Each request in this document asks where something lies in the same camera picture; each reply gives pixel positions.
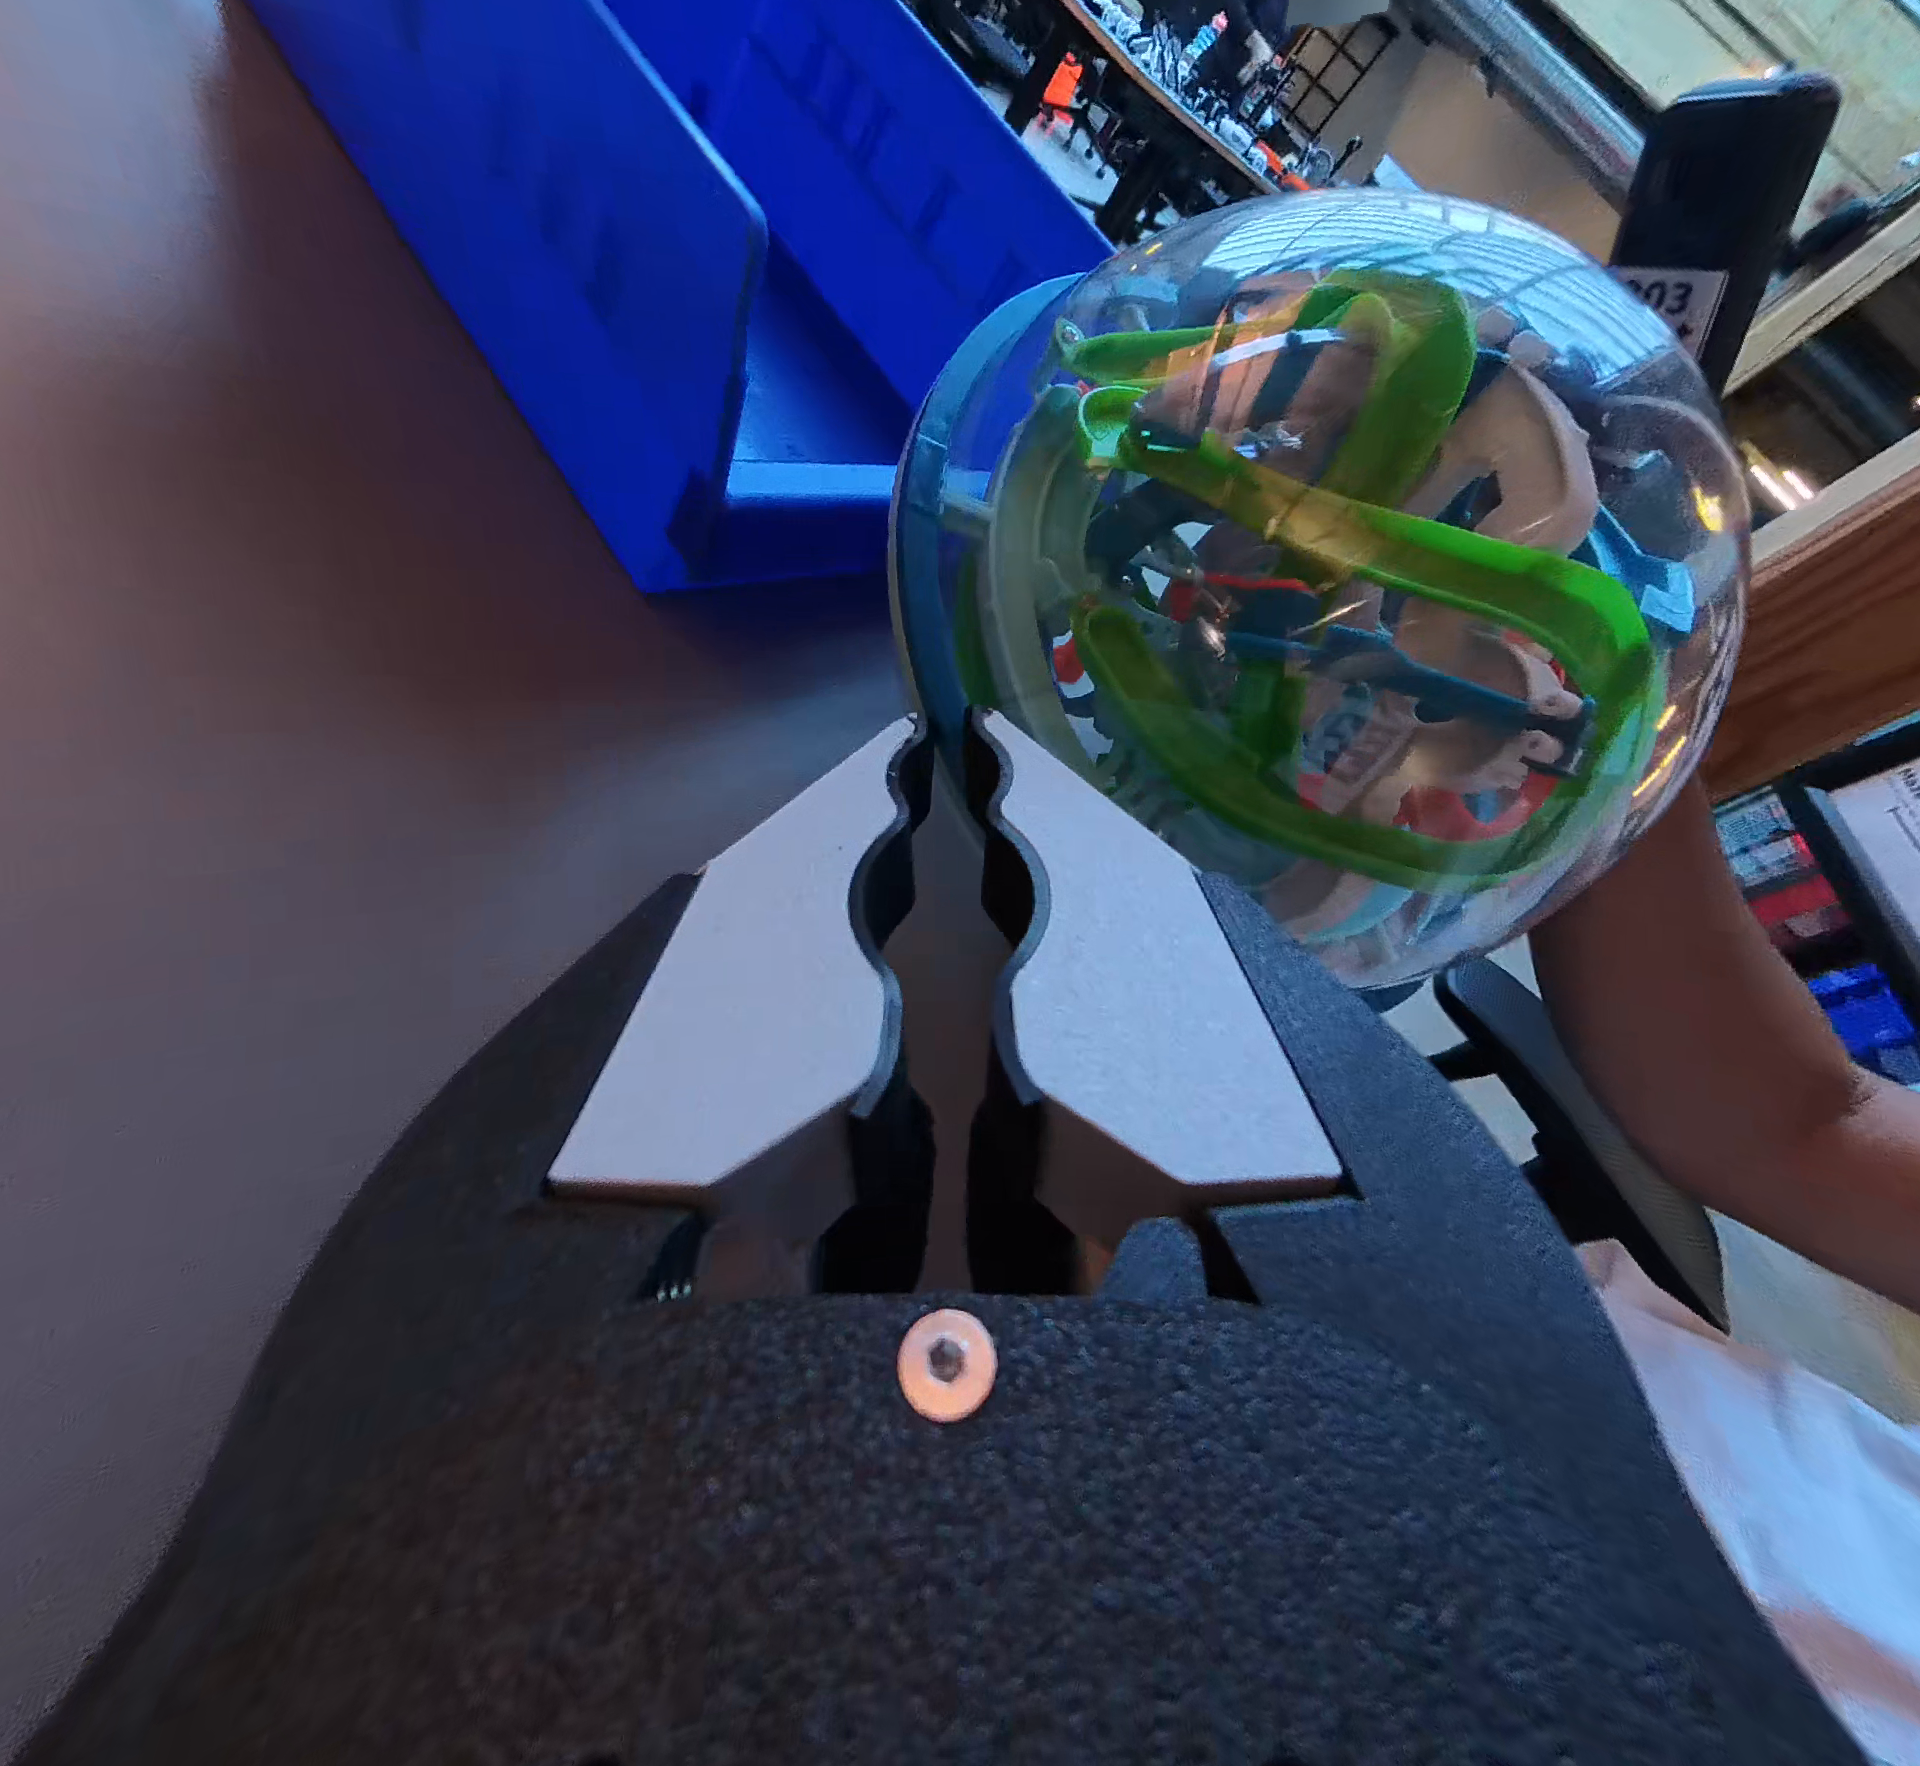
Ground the person's right forearm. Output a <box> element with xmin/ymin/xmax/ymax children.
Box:
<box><xmin>1526</xmin><ymin>773</ymin><xmax>1920</xmax><ymax>1324</ymax></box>

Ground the black office chair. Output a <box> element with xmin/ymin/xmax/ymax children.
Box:
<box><xmin>1432</xmin><ymin>952</ymin><xmax>1730</xmax><ymax>1333</ymax></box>

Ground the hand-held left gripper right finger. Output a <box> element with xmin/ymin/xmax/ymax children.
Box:
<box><xmin>960</xmin><ymin>705</ymin><xmax>1346</xmax><ymax>1200</ymax></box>

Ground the cluttered long work table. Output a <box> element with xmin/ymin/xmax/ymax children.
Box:
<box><xmin>991</xmin><ymin>0</ymin><xmax>1359</xmax><ymax>200</ymax></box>

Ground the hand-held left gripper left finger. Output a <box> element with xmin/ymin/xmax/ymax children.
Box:
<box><xmin>543</xmin><ymin>713</ymin><xmax>937</xmax><ymax>1213</ymax></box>

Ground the blue plastic bin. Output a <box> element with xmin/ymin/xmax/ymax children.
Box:
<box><xmin>200</xmin><ymin>0</ymin><xmax>1119</xmax><ymax>599</ymax></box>

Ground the wooden pillar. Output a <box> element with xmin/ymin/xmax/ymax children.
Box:
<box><xmin>1702</xmin><ymin>437</ymin><xmax>1920</xmax><ymax>800</ymax></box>

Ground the clear plastic maze ball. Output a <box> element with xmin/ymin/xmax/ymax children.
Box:
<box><xmin>889</xmin><ymin>188</ymin><xmax>1753</xmax><ymax>1000</ymax></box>

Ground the person in white shirt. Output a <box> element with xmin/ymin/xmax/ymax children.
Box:
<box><xmin>1582</xmin><ymin>1232</ymin><xmax>1920</xmax><ymax>1766</ymax></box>

